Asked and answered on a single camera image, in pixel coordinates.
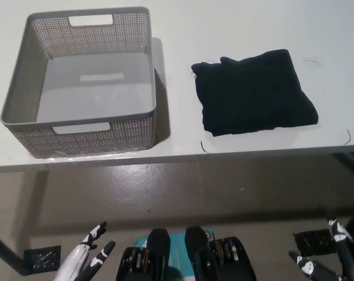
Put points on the grey perforated plastic basket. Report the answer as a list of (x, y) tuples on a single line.
[(86, 87)]

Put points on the black teal robot torso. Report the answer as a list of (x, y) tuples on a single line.
[(159, 246)]

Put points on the black t-shirt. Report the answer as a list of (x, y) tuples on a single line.
[(253, 93)]

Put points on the dark table frame bar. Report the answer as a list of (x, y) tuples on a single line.
[(350, 162)]

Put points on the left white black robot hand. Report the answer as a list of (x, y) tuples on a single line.
[(74, 260)]

